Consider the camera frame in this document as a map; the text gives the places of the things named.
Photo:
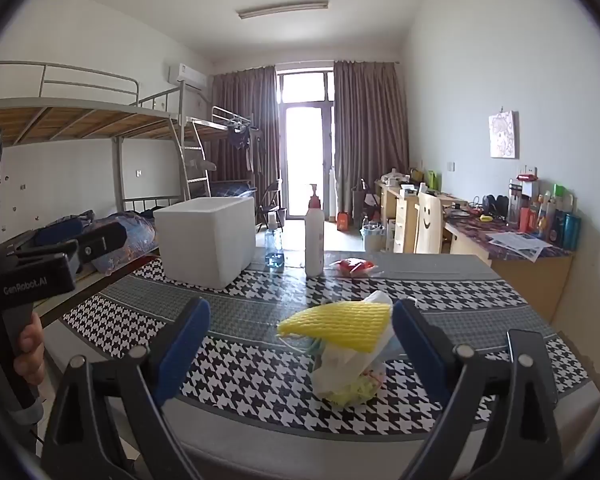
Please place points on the printed paper sheets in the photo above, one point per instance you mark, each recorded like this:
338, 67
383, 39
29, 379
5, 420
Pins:
520, 245

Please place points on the clear blue spray bottle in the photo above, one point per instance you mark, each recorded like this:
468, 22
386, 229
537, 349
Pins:
274, 247

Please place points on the row of toiletry bottles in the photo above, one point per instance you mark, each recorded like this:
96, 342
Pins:
547, 217

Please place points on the black trolley cart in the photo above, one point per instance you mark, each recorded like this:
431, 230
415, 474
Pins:
366, 199

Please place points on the person's left hand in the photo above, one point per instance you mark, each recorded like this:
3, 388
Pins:
31, 350

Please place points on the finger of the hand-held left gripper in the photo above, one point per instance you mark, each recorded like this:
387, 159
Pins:
102, 242

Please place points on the white plastic bag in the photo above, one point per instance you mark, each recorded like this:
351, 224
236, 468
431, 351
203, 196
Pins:
342, 365

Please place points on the wooden smiley chair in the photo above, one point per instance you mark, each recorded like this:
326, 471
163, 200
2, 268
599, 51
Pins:
428, 222

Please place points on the large metal bunk bed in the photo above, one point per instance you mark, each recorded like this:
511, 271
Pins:
75, 120

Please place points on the red snack packet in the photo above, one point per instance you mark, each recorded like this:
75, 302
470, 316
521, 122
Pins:
355, 266

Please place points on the metal bed ladder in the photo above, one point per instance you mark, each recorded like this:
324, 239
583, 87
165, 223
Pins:
195, 160

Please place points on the white air conditioner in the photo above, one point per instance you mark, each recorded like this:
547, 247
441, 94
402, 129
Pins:
187, 76

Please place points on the red floor bag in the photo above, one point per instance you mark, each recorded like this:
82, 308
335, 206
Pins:
343, 221

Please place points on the plastic bag with green contents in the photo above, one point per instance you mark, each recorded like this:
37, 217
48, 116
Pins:
352, 392

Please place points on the houndstooth tablecloth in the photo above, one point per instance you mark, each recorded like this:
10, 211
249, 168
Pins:
260, 320

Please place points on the white trash bin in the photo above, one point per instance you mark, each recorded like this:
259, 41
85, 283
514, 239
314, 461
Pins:
372, 238

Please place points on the black headphones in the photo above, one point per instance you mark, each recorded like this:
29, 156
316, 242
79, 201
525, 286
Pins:
495, 205

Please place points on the wooden desk with boxes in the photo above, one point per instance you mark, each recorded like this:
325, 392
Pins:
396, 210

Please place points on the green paper bag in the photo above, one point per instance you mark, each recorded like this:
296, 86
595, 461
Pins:
434, 180

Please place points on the white foam box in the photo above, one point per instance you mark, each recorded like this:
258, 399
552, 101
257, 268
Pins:
205, 240

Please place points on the wooden desk with cover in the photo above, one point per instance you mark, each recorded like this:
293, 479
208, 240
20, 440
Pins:
525, 280

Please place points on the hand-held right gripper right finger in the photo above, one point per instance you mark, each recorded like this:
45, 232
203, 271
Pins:
420, 345

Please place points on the blue orange quilt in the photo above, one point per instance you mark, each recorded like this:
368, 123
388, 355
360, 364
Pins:
130, 235

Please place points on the white red pump bottle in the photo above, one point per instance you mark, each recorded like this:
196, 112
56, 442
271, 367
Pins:
314, 240

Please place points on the glass balcony door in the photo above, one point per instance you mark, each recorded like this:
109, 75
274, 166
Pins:
305, 160

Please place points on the pink wall poster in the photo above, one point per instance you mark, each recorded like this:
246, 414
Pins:
503, 135

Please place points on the brown curtain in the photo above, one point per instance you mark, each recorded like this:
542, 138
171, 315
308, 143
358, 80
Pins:
370, 125
242, 100

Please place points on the patterned desk cover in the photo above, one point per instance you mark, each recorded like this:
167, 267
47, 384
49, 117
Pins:
472, 232

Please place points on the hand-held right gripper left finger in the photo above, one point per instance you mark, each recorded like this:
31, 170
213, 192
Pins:
185, 350

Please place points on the ceiling tube light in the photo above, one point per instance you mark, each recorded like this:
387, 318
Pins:
282, 9

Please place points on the black folding chair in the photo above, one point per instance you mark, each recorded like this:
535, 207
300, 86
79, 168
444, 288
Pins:
271, 200

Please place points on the dark hanging clothes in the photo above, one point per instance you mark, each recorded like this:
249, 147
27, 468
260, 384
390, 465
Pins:
240, 136

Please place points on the small metal bunk bed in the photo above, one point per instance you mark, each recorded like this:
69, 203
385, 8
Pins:
225, 125

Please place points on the yellow foam net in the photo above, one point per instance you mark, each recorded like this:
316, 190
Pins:
335, 322

